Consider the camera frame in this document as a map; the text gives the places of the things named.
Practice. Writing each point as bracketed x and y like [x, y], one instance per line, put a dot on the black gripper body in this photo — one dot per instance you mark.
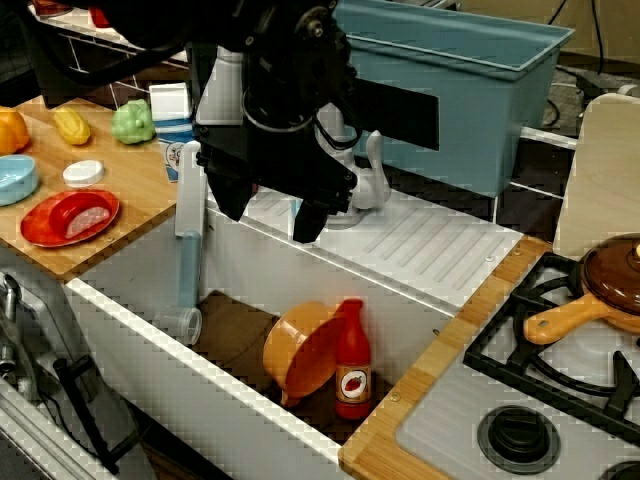
[270, 160]

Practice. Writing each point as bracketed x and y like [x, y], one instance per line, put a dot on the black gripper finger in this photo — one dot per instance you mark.
[232, 197]
[310, 222]

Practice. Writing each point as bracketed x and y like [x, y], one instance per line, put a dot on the orange toy pot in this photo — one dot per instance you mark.
[300, 360]

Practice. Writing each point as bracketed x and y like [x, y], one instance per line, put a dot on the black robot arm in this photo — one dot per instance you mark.
[300, 50]

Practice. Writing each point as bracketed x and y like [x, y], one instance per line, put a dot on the white toy sink basin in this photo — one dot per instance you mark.
[425, 250]

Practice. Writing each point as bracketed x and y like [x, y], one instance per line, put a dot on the brown glossy pot lid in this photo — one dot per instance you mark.
[615, 275]

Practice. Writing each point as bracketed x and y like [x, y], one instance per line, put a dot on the grey toy faucet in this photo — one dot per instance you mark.
[190, 200]

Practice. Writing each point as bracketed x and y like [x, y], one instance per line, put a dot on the clear blue water tube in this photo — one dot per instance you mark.
[189, 270]

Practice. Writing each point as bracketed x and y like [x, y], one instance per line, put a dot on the toy milk carton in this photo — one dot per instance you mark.
[170, 125]

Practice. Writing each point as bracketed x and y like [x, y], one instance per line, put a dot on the wooden countertop board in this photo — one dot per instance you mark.
[135, 175]

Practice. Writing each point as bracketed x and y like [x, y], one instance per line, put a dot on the green toy grapes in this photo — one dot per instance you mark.
[132, 122]

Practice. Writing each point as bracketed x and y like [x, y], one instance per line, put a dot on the red hot sauce bottle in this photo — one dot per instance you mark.
[352, 350]

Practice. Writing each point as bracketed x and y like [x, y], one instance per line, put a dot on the black rectangular sticker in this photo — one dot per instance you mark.
[400, 117]

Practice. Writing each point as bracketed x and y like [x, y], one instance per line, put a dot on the white round lid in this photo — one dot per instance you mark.
[83, 173]

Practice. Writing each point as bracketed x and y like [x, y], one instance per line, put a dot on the red toy ham slice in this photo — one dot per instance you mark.
[82, 215]

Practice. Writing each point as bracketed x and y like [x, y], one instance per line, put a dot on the yellow toy corn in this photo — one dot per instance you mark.
[72, 127]

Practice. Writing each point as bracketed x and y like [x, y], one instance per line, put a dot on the blue plastic bin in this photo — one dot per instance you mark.
[475, 115]

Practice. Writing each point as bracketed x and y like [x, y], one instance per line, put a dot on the orange plate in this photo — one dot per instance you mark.
[35, 227]

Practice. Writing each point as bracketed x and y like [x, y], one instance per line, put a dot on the light blue bowl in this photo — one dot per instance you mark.
[15, 182]

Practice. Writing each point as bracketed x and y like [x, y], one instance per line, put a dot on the red ketchup bottle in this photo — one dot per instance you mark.
[101, 17]

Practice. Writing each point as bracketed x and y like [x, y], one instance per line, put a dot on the orange toy bell pepper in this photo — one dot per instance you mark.
[10, 132]

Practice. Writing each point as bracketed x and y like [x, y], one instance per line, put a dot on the wooden counter with stove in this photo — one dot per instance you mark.
[380, 445]

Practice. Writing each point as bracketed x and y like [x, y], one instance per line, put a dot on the grey toy stove top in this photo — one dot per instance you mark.
[440, 435]

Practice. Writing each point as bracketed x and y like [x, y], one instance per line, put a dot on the toy beans can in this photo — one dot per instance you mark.
[50, 7]

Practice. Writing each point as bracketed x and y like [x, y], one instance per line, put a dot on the black stove grate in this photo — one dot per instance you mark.
[530, 382]

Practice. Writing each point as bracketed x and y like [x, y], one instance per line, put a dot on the light plywood panel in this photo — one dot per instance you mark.
[600, 175]

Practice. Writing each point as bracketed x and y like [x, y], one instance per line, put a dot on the black stove knob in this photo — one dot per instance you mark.
[622, 472]
[520, 440]

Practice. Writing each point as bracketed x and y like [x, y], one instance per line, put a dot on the black clamp bracket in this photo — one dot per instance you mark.
[87, 400]

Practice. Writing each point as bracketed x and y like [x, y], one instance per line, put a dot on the grey metal mount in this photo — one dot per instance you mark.
[20, 350]

